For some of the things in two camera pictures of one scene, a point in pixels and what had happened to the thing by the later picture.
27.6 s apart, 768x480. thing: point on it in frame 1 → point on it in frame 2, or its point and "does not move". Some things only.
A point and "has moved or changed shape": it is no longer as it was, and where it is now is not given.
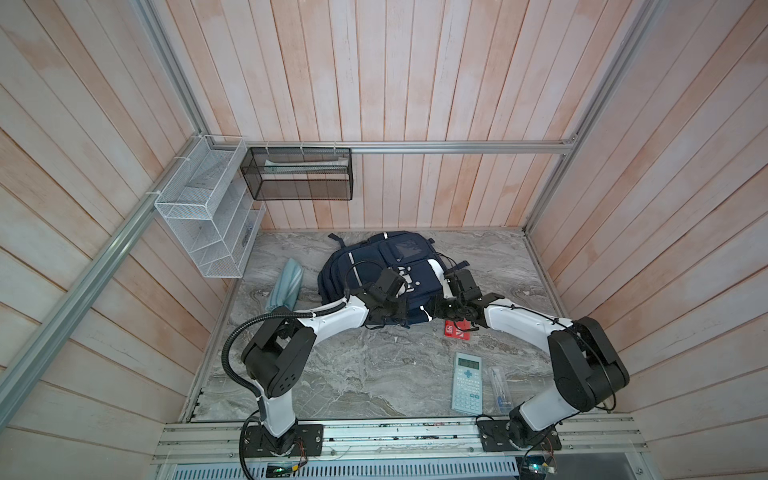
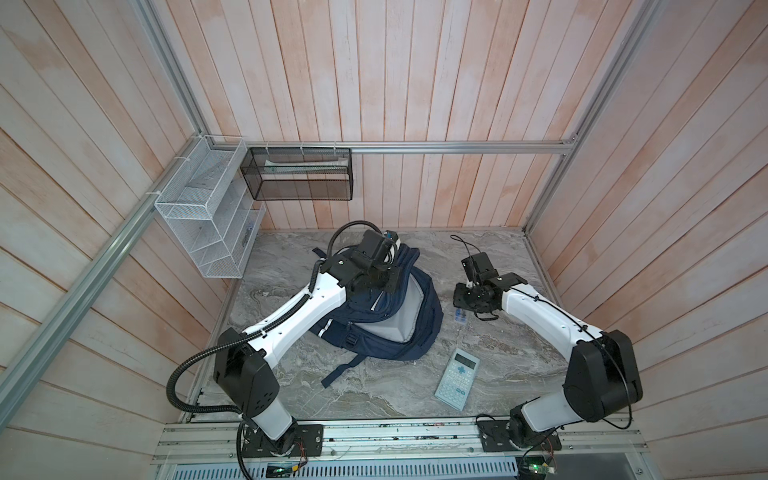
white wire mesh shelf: (209, 202) does not move
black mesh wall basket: (299, 173) does not move
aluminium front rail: (584, 442) does not move
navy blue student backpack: (348, 267) has moved or changed shape
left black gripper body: (395, 307) → (385, 279)
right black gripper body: (447, 307) → (466, 297)
